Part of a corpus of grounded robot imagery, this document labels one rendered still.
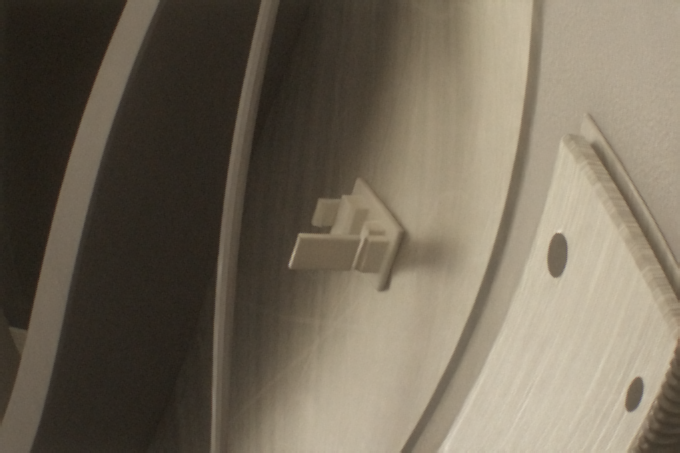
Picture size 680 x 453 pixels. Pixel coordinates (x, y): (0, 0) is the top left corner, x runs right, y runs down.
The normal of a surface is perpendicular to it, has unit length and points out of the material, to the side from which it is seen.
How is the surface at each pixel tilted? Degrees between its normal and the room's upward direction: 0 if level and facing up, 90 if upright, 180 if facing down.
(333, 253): 115
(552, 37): 90
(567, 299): 90
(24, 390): 90
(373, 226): 25
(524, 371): 90
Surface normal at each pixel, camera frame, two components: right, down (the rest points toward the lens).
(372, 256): 0.40, 0.53
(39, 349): -0.87, -0.04
